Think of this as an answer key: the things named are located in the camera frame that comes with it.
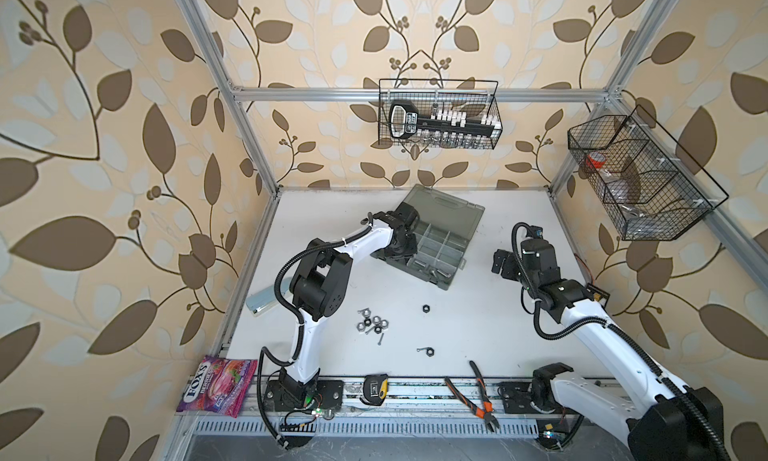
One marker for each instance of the pile of silver nuts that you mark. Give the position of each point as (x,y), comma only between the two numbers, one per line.
(370,323)

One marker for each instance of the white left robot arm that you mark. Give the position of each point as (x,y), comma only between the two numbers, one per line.
(313,283)

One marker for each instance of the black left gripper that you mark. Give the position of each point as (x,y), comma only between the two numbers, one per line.
(411,251)

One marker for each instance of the socket set on rail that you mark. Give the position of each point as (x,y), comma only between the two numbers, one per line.
(405,121)

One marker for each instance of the black wire basket back wall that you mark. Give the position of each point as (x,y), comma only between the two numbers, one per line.
(475,97)

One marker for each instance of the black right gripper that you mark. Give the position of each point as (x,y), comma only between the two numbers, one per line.
(510,260)

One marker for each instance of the pink candy bag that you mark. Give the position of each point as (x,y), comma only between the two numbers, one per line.
(218,385)

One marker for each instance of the black wire basket right wall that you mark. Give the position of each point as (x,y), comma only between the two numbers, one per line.
(652,187)

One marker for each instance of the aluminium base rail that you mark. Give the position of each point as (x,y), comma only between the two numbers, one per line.
(421,408)

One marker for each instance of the black wire basket wall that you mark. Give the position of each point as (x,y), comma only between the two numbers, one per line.
(475,97)
(652,187)

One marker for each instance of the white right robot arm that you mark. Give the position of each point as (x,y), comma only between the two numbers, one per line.
(661,417)

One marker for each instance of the yellow black tape measure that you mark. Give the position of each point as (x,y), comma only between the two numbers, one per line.
(375,389)

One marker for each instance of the grey plastic organizer box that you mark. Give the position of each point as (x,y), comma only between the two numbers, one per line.
(446,227)

